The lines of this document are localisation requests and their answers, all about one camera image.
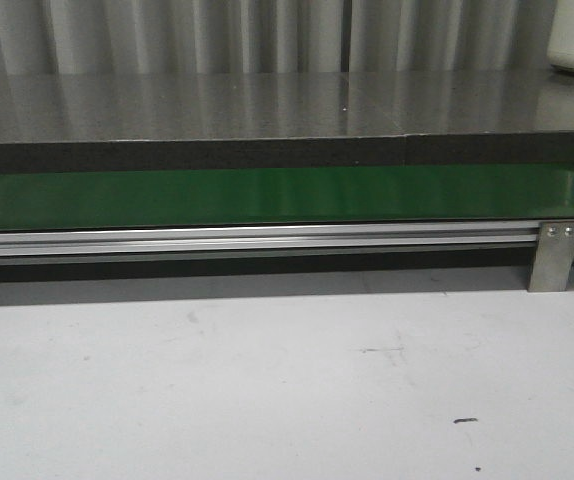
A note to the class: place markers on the grey pleated curtain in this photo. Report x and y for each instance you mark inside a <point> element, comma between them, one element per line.
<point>204,37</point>

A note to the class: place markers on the aluminium conveyor side rail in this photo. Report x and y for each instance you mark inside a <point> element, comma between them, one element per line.
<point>277,237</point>

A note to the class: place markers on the green conveyor belt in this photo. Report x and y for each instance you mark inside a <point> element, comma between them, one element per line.
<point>132,199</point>

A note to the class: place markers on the dark raised platform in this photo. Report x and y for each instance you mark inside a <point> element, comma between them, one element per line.
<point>138,122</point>

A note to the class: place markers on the steel conveyor support bracket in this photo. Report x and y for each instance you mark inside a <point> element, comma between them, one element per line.
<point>553,257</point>

